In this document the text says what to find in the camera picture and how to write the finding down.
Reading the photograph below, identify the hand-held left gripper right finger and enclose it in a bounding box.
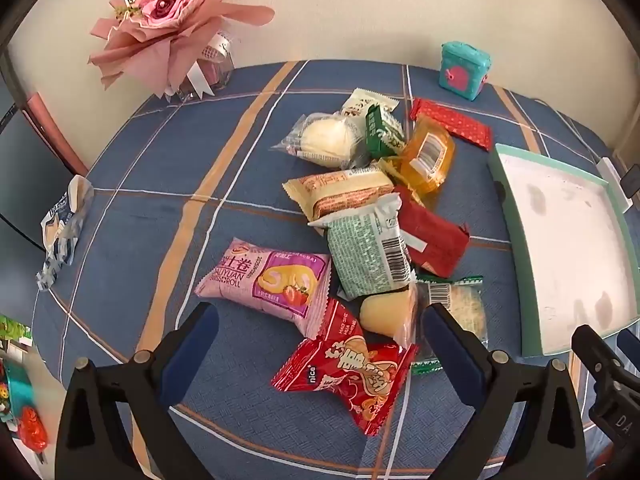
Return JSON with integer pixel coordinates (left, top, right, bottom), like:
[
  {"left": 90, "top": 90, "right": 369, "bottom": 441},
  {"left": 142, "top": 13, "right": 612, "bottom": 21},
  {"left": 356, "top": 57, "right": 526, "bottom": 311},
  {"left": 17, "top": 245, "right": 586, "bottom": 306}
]
[{"left": 421, "top": 302, "right": 587, "bottom": 480}]

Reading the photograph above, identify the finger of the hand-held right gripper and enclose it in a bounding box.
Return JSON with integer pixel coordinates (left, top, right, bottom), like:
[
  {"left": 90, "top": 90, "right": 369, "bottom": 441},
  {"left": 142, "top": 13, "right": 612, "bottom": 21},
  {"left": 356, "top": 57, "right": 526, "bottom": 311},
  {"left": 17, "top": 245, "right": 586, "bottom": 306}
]
[
  {"left": 616, "top": 329, "right": 640, "bottom": 368},
  {"left": 571, "top": 325, "right": 632, "bottom": 401}
]

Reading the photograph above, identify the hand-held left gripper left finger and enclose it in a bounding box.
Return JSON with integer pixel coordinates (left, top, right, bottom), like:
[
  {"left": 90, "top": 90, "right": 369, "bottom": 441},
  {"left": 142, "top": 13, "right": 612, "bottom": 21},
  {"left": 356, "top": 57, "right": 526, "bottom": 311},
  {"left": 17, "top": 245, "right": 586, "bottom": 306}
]
[{"left": 54, "top": 301, "right": 221, "bottom": 480}]

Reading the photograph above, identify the clear rice cracker packet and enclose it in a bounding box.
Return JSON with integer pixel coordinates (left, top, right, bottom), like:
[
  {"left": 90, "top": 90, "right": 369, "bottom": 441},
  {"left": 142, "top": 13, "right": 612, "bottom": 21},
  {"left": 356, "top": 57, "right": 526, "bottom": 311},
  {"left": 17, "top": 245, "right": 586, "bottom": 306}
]
[{"left": 410, "top": 275, "right": 488, "bottom": 376}]

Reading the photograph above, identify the pink swiss roll packet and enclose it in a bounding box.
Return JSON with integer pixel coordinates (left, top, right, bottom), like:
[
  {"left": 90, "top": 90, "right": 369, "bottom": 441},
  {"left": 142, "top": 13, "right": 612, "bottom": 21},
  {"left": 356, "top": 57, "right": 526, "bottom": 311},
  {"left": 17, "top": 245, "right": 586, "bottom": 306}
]
[{"left": 194, "top": 238, "right": 332, "bottom": 340}]

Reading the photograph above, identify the dark red foil packet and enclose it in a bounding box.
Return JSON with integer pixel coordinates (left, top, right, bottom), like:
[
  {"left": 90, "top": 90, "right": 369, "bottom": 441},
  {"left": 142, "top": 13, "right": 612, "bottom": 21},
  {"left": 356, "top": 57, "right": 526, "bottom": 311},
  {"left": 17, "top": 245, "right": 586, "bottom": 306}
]
[{"left": 395, "top": 186, "right": 471, "bottom": 278}]

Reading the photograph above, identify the red printed candy packet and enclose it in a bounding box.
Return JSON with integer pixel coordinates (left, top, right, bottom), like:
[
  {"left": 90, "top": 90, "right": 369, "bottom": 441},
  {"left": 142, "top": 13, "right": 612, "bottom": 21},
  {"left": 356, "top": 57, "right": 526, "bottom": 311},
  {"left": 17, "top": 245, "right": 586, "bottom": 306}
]
[{"left": 270, "top": 297, "right": 418, "bottom": 437}]

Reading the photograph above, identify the green white patterned packet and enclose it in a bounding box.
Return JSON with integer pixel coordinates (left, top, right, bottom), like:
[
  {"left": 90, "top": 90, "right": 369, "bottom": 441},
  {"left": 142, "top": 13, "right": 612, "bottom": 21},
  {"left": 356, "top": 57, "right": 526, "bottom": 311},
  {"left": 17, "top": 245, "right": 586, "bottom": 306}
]
[{"left": 307, "top": 195, "right": 417, "bottom": 301}]

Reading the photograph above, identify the white tray with green rim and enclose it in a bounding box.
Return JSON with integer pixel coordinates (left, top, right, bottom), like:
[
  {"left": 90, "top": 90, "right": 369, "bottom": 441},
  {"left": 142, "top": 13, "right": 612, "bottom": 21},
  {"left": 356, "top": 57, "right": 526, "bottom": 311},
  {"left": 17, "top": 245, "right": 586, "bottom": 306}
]
[{"left": 487, "top": 143, "right": 640, "bottom": 358}]

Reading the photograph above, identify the clear packet with orange cake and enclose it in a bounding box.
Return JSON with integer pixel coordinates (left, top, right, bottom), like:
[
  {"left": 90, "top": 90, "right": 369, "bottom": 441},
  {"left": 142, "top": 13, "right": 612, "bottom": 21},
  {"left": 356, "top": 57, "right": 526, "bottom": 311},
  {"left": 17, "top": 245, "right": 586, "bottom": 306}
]
[{"left": 377, "top": 114, "right": 457, "bottom": 208}]

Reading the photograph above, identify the beige striped cake packet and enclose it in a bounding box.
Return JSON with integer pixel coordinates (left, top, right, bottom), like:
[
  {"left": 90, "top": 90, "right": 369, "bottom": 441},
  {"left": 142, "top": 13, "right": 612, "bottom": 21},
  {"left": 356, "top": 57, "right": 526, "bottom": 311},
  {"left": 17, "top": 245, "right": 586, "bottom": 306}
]
[{"left": 282, "top": 167, "right": 396, "bottom": 221}]

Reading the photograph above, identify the small green packet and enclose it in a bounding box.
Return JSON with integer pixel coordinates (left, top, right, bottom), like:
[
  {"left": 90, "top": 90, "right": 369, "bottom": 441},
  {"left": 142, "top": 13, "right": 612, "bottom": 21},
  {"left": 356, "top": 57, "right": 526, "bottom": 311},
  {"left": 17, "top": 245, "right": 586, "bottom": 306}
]
[{"left": 364, "top": 104, "right": 407, "bottom": 160}]

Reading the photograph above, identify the red patterned wafer packet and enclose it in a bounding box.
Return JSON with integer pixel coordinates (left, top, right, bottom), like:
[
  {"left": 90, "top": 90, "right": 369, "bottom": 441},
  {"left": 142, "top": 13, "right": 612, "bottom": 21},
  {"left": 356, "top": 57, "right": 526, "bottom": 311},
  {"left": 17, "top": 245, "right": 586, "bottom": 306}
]
[{"left": 410, "top": 98, "right": 493, "bottom": 152}]

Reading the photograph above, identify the clear packet with white bun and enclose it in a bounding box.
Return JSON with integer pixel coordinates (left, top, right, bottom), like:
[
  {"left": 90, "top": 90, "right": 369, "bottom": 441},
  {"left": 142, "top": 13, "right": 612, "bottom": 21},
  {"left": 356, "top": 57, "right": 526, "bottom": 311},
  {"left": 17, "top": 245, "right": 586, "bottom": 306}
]
[{"left": 270, "top": 112, "right": 368, "bottom": 170}]

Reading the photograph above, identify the white beige snack packet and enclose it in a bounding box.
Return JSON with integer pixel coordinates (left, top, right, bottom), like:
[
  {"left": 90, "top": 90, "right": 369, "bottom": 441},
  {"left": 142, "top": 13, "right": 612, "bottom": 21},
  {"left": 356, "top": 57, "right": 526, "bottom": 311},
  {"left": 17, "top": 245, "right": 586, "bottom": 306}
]
[{"left": 341, "top": 88, "right": 399, "bottom": 121}]

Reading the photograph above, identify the crumpled blue white wrapper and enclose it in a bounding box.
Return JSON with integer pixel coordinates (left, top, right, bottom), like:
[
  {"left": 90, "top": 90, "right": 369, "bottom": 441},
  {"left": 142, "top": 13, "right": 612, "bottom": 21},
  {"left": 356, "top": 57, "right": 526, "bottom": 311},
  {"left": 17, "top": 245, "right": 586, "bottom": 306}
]
[{"left": 36, "top": 175, "right": 95, "bottom": 291}]

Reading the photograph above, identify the black charger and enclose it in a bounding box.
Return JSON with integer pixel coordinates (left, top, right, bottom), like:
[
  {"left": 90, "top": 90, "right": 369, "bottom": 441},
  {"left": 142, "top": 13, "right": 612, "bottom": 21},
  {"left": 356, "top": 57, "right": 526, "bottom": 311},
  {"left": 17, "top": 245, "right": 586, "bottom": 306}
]
[{"left": 620, "top": 167, "right": 640, "bottom": 201}]

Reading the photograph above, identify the blue plaid tablecloth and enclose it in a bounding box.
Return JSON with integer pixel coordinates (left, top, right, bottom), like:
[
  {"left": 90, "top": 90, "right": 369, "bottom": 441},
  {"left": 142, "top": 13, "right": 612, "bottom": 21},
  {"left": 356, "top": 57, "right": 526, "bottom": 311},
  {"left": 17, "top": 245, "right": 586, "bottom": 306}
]
[{"left": 32, "top": 60, "right": 640, "bottom": 480}]

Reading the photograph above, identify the white power strip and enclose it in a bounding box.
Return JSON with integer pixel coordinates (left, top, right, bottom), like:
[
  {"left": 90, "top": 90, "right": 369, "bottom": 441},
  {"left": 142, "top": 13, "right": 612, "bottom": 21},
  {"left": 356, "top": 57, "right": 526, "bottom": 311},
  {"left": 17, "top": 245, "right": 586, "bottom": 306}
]
[{"left": 597, "top": 157, "right": 631, "bottom": 213}]

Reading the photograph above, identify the green printed packet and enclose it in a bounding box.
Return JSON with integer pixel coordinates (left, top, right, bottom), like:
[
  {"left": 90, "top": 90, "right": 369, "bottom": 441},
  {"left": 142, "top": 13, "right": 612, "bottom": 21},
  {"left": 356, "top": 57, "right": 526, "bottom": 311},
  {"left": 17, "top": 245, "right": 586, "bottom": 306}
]
[{"left": 0, "top": 315, "right": 33, "bottom": 343}]

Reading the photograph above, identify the teal red plastic toy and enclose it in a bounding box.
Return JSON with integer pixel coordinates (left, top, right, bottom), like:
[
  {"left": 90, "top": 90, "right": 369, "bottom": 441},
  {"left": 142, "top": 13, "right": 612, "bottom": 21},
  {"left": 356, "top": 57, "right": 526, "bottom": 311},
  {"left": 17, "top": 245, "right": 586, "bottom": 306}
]
[{"left": 0, "top": 360, "right": 51, "bottom": 453}]

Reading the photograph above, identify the dark grey panel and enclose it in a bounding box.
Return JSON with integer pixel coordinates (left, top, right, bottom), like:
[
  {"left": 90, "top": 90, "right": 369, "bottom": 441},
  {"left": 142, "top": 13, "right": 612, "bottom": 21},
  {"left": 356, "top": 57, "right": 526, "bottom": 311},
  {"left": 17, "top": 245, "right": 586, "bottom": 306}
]
[{"left": 0, "top": 102, "right": 86, "bottom": 281}]

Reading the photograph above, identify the teal tin box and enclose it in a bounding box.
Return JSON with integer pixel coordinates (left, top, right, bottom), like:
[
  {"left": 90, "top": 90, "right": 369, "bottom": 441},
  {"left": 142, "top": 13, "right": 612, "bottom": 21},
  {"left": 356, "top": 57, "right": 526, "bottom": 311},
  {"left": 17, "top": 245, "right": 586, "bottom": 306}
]
[{"left": 439, "top": 42, "right": 490, "bottom": 97}]

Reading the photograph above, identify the pink flower bouquet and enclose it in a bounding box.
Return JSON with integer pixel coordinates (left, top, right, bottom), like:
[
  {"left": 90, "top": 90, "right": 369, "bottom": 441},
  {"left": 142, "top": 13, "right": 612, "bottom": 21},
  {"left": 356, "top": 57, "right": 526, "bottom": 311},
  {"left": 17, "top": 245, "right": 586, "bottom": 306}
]
[{"left": 89, "top": 0, "right": 276, "bottom": 100}]

